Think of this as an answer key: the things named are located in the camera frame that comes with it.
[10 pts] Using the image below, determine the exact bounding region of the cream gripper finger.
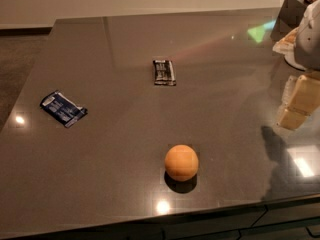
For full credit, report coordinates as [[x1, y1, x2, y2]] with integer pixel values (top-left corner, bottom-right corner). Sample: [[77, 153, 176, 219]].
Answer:
[[277, 73, 320, 130], [272, 28, 298, 55]]

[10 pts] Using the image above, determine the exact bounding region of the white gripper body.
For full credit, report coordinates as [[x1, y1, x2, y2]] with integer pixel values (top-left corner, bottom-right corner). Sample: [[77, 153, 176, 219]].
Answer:
[[294, 0, 320, 70]]

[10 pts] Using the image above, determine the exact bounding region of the orange fruit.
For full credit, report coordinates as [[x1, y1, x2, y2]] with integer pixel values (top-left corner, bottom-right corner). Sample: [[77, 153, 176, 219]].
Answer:
[[164, 145, 199, 182]]

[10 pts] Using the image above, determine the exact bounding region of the blue rxbar blueberry wrapper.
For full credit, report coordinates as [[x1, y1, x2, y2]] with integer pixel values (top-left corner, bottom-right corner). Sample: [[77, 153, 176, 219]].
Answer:
[[40, 90, 88, 128]]

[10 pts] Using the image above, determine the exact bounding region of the dark box in corner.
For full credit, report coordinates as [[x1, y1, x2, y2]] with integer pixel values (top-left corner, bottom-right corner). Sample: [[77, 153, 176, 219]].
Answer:
[[270, 0, 308, 41]]

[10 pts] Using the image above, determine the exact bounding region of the black snack bar wrapper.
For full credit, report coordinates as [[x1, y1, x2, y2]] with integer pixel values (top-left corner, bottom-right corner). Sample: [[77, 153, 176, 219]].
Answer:
[[153, 60, 176, 86]]

